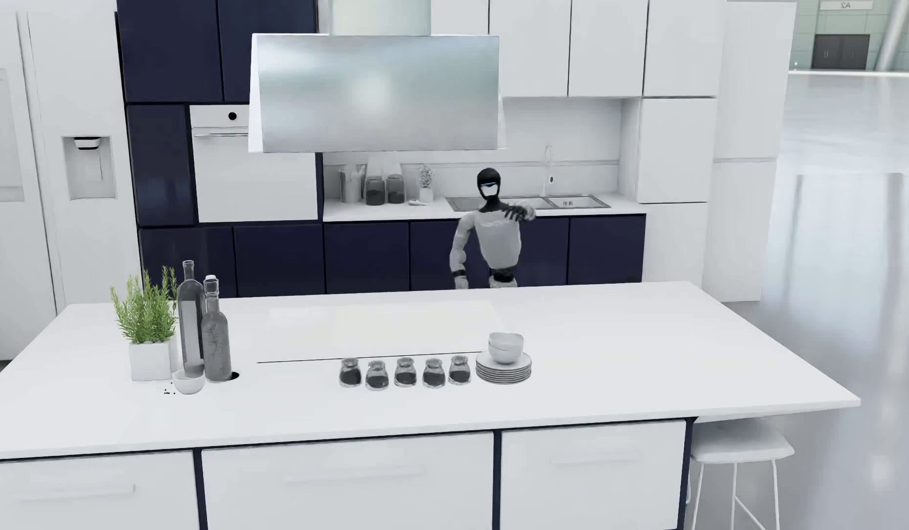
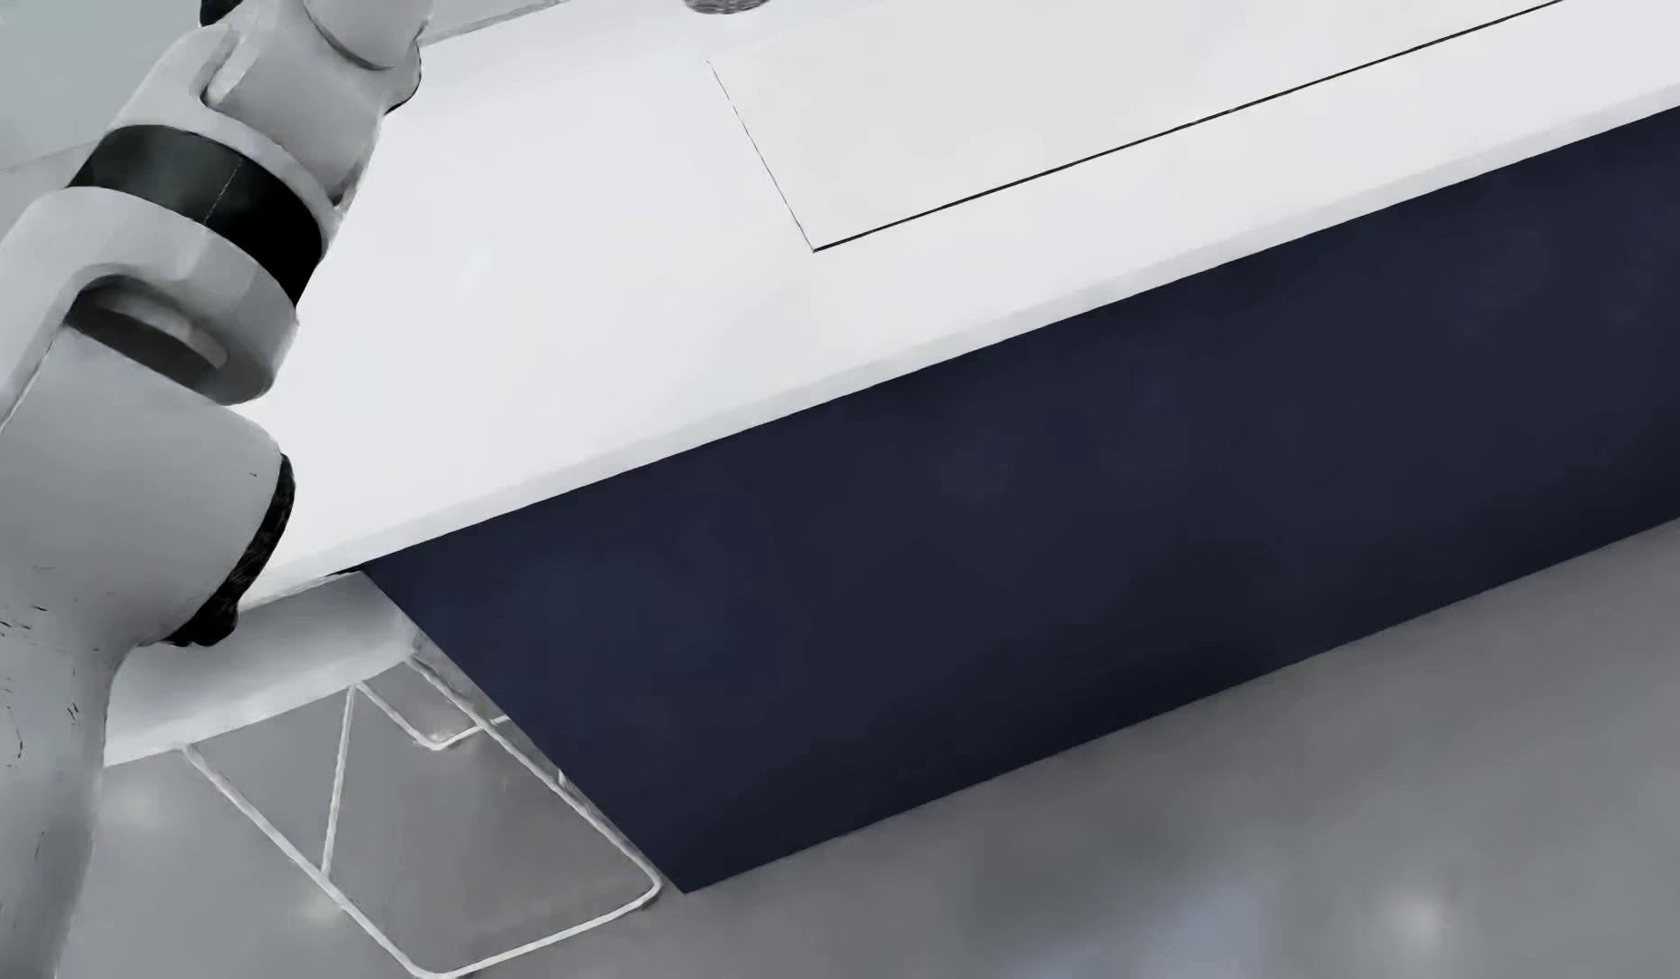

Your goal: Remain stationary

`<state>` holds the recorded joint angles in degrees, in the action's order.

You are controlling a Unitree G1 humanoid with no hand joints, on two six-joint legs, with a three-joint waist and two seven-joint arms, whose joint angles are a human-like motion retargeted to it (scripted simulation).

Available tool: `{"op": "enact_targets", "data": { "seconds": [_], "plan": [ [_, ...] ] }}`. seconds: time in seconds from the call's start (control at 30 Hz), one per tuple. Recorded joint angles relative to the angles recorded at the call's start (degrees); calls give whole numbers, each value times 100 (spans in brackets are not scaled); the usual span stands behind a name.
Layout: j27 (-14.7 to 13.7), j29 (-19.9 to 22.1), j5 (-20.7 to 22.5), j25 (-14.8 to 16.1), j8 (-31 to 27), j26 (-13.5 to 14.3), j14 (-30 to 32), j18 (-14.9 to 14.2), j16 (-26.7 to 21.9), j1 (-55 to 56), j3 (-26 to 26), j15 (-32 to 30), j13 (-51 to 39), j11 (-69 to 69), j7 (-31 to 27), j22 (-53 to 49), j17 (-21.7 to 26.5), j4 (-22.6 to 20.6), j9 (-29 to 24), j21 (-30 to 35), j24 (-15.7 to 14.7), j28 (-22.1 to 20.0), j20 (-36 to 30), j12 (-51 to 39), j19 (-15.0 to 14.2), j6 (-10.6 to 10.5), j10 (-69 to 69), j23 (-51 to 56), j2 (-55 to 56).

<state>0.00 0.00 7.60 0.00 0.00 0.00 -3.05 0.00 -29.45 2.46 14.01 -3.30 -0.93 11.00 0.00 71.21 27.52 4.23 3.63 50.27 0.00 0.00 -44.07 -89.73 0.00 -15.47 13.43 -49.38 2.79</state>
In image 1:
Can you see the green herb in white pot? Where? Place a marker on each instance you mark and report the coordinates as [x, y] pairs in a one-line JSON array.
[[149, 324]]

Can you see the small white dish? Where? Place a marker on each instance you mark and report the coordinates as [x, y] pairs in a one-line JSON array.
[[189, 383]]

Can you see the white built-in oven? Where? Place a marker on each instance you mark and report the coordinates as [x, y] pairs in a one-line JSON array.
[[252, 177]]

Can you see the navy wall cabinets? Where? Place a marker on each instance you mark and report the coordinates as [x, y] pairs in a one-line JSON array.
[[171, 51]]

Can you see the white kitchen faucet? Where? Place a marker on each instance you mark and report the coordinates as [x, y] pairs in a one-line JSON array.
[[548, 169]]

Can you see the small plant in white vase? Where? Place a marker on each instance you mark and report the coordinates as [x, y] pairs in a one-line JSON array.
[[425, 184]]

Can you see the white bowl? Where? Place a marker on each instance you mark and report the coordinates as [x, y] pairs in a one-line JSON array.
[[506, 341], [505, 358]]

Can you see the glass spice jar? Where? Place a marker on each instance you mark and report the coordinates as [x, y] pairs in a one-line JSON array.
[[405, 373], [350, 374], [433, 374], [377, 376], [459, 371]]

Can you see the white bar stool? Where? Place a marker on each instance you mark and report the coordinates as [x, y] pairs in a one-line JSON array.
[[737, 442]]

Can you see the steel double sink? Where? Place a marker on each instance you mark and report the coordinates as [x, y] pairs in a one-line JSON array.
[[557, 202]]

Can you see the dark storage jar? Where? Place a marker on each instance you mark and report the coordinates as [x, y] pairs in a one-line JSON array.
[[375, 193], [395, 191]]

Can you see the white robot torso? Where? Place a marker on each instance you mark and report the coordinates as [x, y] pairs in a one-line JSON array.
[[498, 241]]

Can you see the tall white cabinet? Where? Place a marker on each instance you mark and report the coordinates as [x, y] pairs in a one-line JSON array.
[[745, 184]]

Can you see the short grey glass bottle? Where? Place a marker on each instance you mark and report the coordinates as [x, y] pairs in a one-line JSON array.
[[216, 338]]

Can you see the white pitcher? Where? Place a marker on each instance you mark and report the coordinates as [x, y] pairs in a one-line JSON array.
[[351, 185]]

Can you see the navy base cabinets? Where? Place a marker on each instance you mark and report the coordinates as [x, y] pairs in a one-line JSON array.
[[366, 257]]

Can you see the white wall cabinets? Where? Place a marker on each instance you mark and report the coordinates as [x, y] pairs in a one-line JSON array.
[[609, 48]]

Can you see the stack of white plates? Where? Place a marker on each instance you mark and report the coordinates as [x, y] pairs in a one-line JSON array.
[[503, 372]]

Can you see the white robot head black visor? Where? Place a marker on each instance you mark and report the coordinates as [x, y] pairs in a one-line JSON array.
[[489, 184]]

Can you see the dark double door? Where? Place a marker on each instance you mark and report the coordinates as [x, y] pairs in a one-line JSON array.
[[840, 51]]

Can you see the robot hand black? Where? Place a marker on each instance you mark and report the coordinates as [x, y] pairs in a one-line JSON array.
[[460, 281], [518, 213]]

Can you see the white refrigerator with dispenser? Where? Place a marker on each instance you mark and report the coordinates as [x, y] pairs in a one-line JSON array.
[[49, 221]]

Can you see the white kitchen island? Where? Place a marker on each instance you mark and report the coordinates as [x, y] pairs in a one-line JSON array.
[[351, 478]]

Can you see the steel range hood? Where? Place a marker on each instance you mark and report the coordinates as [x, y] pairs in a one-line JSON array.
[[377, 92]]

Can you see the tall clear glass bottle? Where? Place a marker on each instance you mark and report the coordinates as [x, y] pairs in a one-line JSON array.
[[190, 324]]

